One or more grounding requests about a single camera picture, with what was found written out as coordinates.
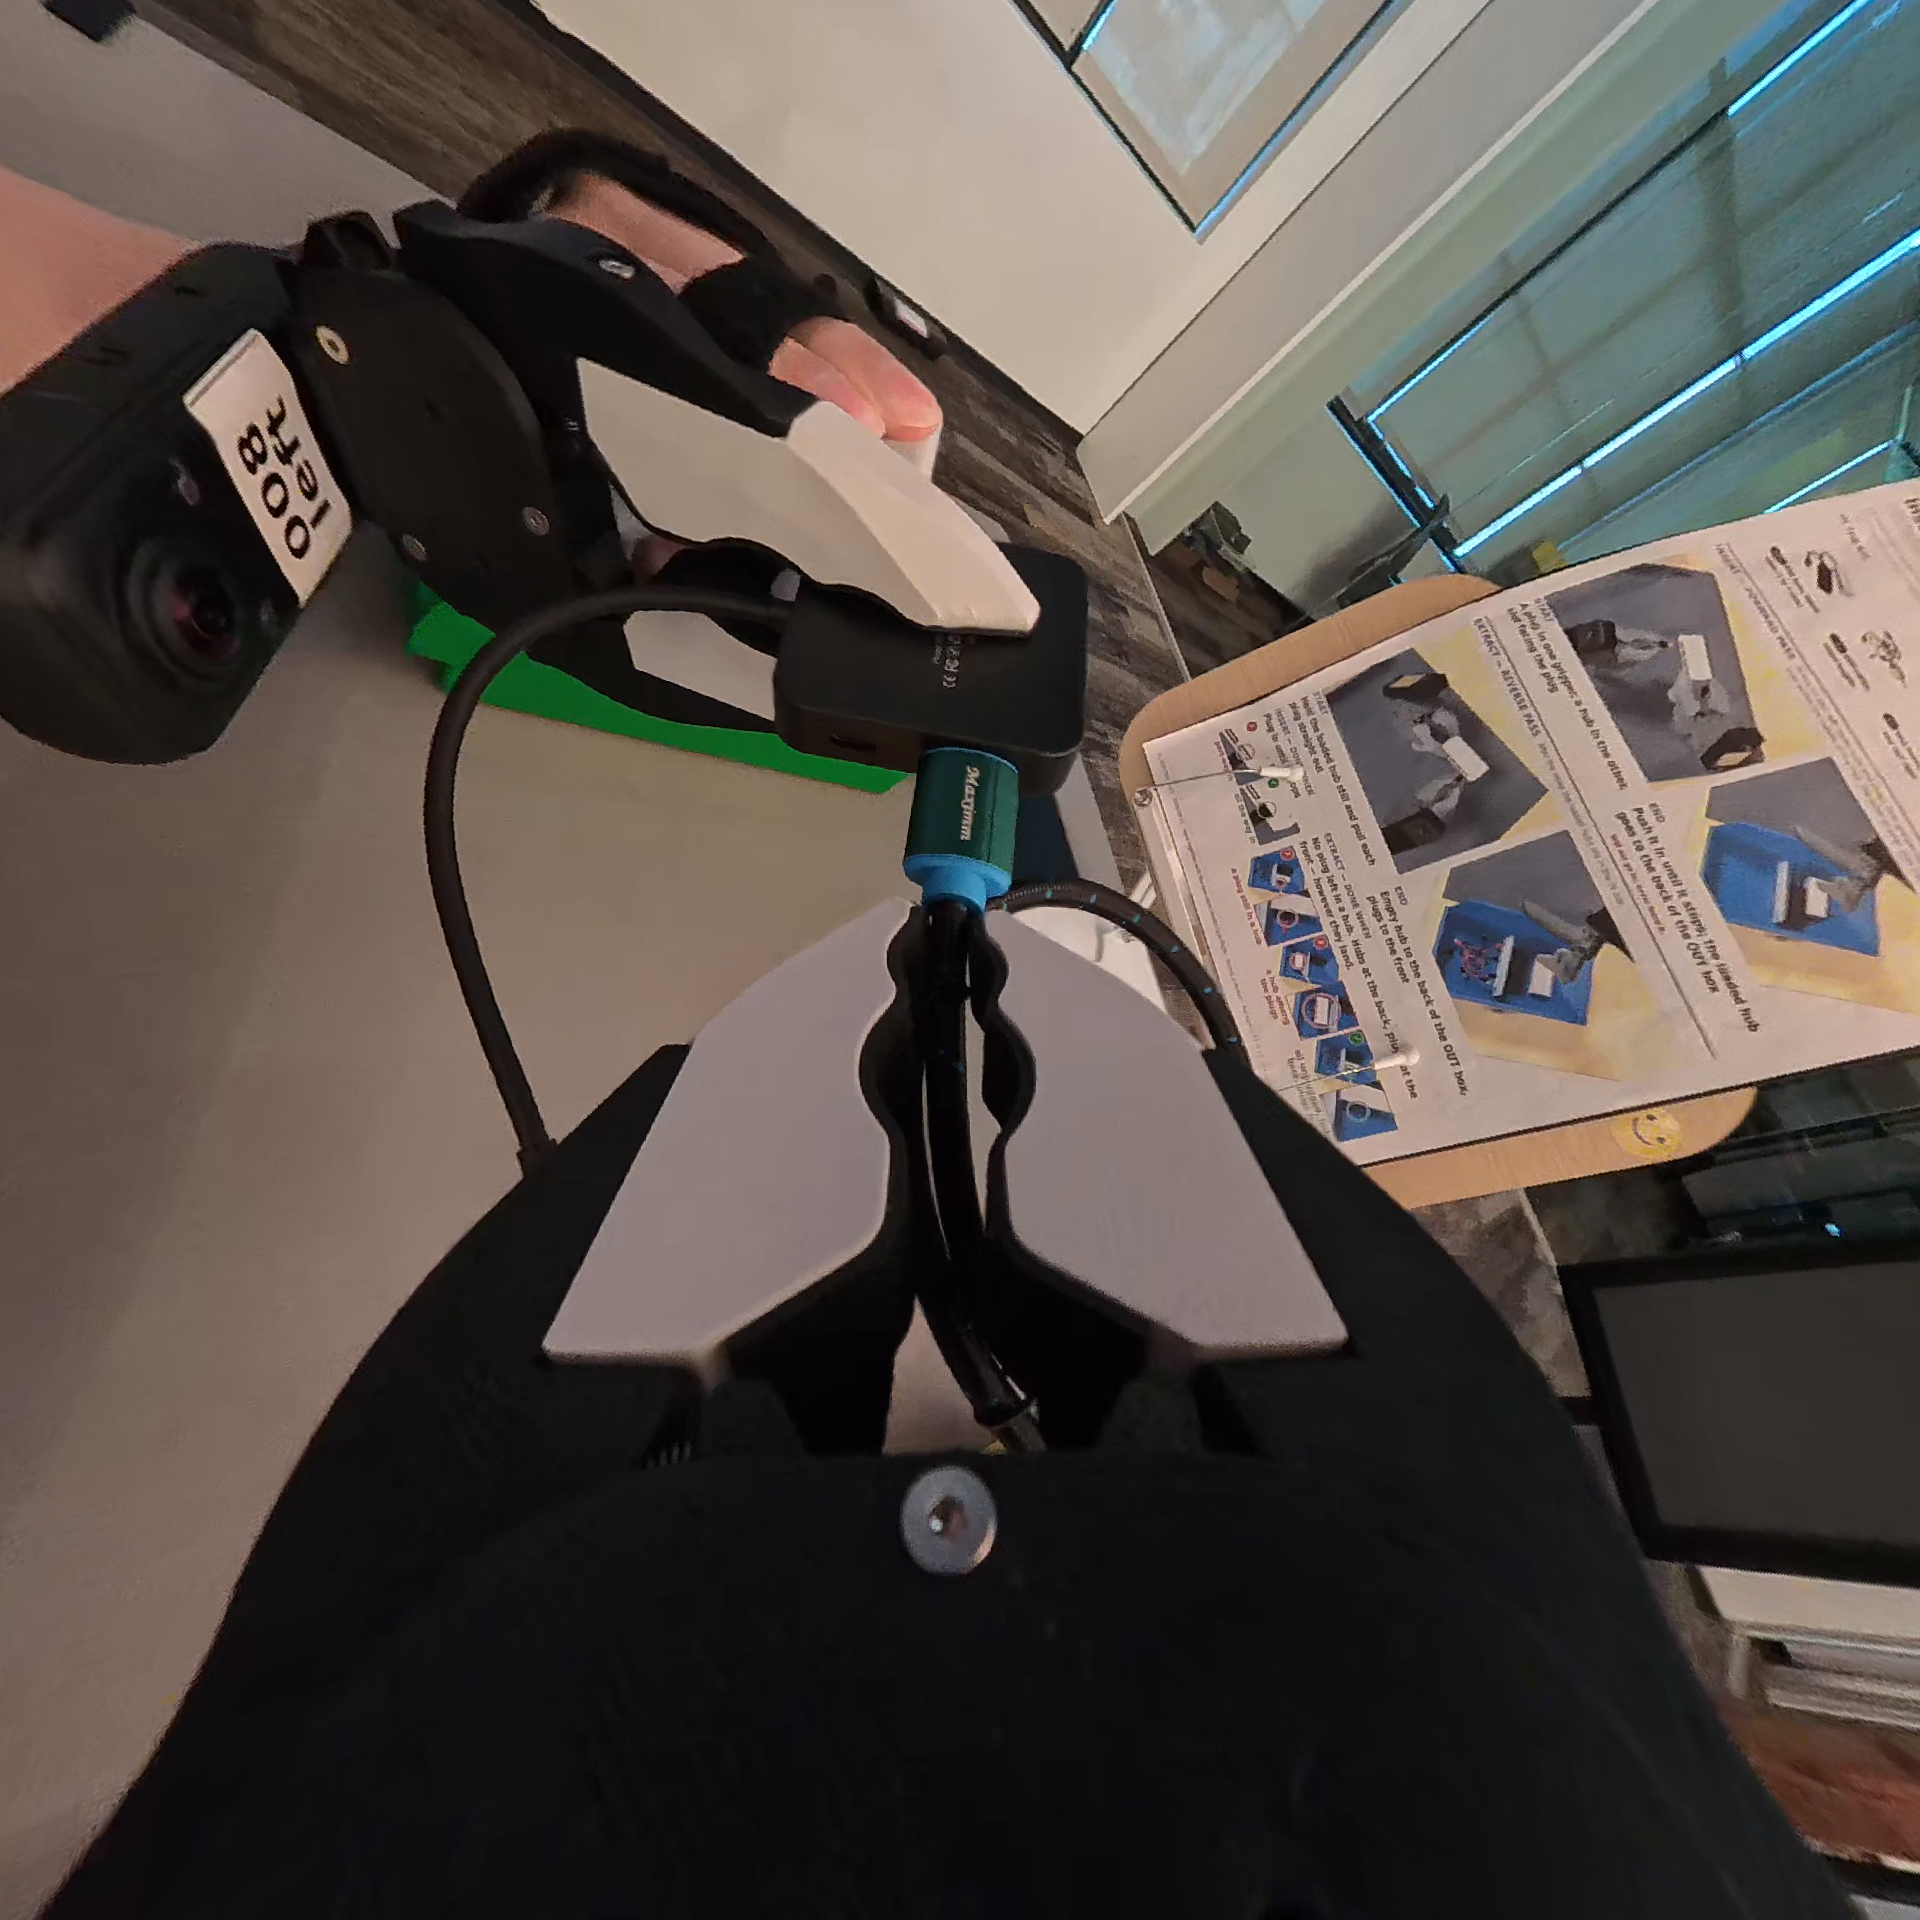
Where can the person's left hand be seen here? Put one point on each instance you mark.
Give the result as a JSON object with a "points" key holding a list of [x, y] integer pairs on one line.
{"points": [[870, 391]]}

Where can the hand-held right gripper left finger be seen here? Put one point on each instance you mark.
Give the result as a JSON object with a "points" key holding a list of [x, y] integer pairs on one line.
{"points": [[736, 1200]]}

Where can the black floor outlet box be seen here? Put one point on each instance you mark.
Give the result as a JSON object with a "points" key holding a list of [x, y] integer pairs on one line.
{"points": [[906, 320]]}

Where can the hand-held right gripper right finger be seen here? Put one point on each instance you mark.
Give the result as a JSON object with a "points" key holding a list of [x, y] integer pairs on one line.
{"points": [[1172, 1186]]}

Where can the black adapter box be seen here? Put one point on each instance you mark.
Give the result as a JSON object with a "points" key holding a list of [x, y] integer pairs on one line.
{"points": [[961, 691]]}

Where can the green plastic bin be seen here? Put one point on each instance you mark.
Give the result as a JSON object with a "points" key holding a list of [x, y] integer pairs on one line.
{"points": [[601, 720]]}

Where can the black framed monitor on pole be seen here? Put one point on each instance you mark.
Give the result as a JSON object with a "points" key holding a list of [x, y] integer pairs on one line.
{"points": [[1755, 1412]]}

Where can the yellow smiley sticker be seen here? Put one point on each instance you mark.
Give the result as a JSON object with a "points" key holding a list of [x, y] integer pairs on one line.
{"points": [[1650, 1128]]}

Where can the person's left forearm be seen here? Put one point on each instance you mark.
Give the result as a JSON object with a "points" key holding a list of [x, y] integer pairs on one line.
{"points": [[73, 270]]}

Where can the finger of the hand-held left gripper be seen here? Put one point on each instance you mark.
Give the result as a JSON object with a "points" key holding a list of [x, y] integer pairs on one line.
{"points": [[840, 510], [705, 652]]}

